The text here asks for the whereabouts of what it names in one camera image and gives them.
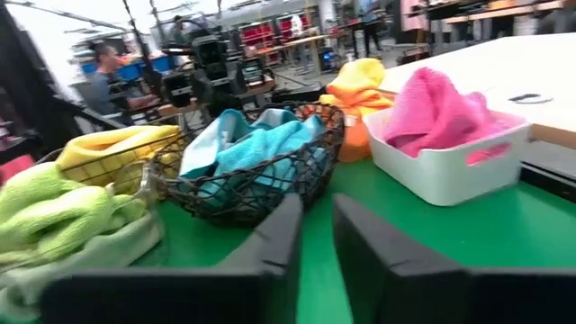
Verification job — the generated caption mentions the yellow microfiber towel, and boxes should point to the yellow microfiber towel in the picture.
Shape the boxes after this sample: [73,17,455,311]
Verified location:
[55,124,182,166]
[62,155,181,195]

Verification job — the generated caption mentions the pink microfiber towel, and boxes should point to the pink microfiber towel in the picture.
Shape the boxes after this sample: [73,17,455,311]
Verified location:
[465,92,527,166]
[382,66,490,158]

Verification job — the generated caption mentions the turquoise microfiber towel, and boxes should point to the turquoise microfiber towel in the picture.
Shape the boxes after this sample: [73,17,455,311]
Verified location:
[211,114,329,190]

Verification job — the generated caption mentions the wooden workbench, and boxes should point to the wooden workbench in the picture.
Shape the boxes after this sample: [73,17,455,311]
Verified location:
[256,33,343,77]
[427,0,576,41]

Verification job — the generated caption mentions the lime green microfiber towel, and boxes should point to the lime green microfiber towel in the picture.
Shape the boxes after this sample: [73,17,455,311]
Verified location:
[0,184,152,266]
[0,160,67,221]

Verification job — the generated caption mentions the black metal rig post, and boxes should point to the black metal rig post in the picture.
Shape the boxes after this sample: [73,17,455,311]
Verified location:
[0,4,130,157]

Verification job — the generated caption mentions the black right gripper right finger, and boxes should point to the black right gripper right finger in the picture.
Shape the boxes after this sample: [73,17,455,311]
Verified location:
[332,193,576,324]

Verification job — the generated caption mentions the light wooden desk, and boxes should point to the light wooden desk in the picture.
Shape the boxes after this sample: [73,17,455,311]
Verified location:
[380,31,576,152]

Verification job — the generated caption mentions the round desk cable grommet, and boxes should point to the round desk cable grommet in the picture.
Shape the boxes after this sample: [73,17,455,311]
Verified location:
[508,92,554,106]

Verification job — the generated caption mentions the white plastic bin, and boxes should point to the white plastic bin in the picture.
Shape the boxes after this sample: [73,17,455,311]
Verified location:
[362,107,533,208]

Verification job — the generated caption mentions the red bin shelf rack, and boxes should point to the red bin shelf rack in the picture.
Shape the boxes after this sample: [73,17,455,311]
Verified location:
[237,13,314,51]

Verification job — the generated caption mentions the person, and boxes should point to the person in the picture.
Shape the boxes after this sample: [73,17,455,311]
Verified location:
[84,42,161,117]
[358,0,384,59]

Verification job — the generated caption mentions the black metal table frame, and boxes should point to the black metal table frame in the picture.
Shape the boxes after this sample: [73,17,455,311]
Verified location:
[517,161,576,204]

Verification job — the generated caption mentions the light blue microfiber towel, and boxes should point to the light blue microfiber towel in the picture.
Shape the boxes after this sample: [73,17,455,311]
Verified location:
[178,107,301,179]

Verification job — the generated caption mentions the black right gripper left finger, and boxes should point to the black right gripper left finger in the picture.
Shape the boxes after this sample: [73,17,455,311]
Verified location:
[39,193,305,324]

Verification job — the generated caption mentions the black round wire basket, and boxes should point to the black round wire basket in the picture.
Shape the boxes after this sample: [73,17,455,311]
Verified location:
[149,101,347,228]

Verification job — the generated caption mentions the rectangular metal wire basket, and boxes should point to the rectangular metal wire basket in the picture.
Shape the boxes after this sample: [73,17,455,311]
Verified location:
[35,114,193,202]

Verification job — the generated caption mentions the blue storage bins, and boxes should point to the blue storage bins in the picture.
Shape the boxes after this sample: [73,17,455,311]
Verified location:
[79,54,175,83]

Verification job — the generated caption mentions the orange microfiber towel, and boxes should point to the orange microfiber towel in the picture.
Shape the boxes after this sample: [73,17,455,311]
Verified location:
[318,87,397,119]
[326,57,389,98]

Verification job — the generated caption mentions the sage towel with green hem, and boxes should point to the sage towel with green hem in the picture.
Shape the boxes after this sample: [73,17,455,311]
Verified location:
[0,215,166,323]

